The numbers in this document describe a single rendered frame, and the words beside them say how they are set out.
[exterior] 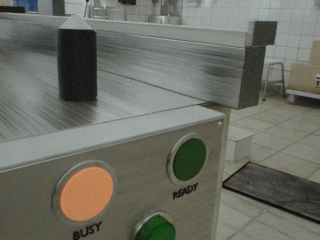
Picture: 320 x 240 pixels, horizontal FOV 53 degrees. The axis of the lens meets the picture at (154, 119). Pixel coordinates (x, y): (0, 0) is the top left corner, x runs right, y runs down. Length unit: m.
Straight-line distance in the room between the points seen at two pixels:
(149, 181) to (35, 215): 0.07
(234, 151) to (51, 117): 2.00
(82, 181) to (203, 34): 0.16
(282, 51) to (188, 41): 4.22
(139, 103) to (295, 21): 4.22
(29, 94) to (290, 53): 4.25
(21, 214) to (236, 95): 0.17
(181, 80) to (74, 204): 0.16
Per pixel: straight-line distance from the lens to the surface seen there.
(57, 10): 1.05
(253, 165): 2.18
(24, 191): 0.17
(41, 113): 0.24
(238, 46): 0.26
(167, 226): 0.23
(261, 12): 4.64
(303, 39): 4.40
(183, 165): 0.23
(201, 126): 0.23
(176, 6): 5.49
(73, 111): 0.24
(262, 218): 1.71
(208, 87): 0.28
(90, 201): 0.19
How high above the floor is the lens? 0.91
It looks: 18 degrees down
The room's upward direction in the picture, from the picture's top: 2 degrees clockwise
